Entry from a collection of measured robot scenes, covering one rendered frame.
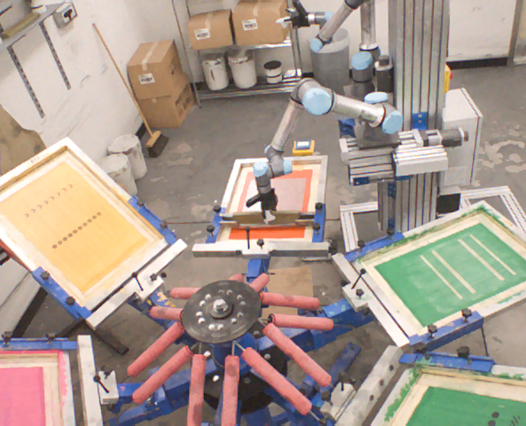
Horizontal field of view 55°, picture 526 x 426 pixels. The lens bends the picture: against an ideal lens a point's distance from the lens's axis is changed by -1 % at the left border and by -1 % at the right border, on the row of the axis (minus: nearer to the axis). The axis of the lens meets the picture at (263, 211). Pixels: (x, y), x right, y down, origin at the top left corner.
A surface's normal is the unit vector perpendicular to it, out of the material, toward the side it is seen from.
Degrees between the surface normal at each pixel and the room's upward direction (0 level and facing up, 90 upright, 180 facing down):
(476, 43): 90
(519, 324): 0
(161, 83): 90
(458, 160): 90
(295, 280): 0
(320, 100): 86
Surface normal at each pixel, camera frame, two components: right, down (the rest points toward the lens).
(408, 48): 0.00, 0.64
